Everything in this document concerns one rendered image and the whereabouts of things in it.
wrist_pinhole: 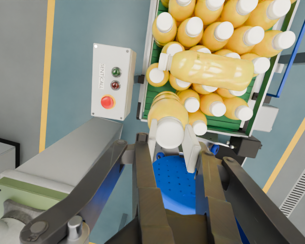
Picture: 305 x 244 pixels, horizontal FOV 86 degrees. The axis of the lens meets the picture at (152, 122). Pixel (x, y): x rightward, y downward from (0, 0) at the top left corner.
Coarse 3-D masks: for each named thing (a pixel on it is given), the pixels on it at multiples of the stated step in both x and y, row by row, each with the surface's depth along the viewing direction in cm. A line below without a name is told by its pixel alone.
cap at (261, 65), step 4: (256, 60) 41; (260, 60) 40; (264, 60) 40; (268, 60) 40; (256, 64) 41; (260, 64) 41; (264, 64) 41; (268, 64) 40; (256, 68) 41; (260, 68) 41; (264, 68) 41; (268, 68) 41; (256, 72) 41; (260, 72) 41
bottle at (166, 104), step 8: (160, 96) 33; (168, 96) 31; (176, 96) 34; (152, 104) 31; (160, 104) 26; (168, 104) 25; (176, 104) 26; (152, 112) 26; (160, 112) 24; (168, 112) 24; (176, 112) 24; (184, 112) 25; (160, 120) 23; (176, 120) 23; (184, 120) 24
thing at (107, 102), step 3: (105, 96) 45; (108, 96) 45; (102, 99) 46; (105, 99) 46; (108, 99) 45; (111, 99) 46; (102, 102) 46; (105, 102) 46; (108, 102) 46; (111, 102) 46; (102, 105) 46; (105, 105) 46; (108, 105) 46; (111, 105) 46; (108, 108) 46
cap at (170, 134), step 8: (168, 120) 21; (160, 128) 21; (168, 128) 21; (176, 128) 21; (160, 136) 22; (168, 136) 21; (176, 136) 21; (160, 144) 22; (168, 144) 22; (176, 144) 22
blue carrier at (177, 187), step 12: (168, 156) 64; (156, 168) 55; (168, 168) 56; (180, 168) 57; (156, 180) 49; (168, 180) 50; (180, 180) 51; (192, 180) 52; (168, 192) 45; (180, 192) 46; (192, 192) 46; (168, 204) 43; (180, 204) 41; (192, 204) 42
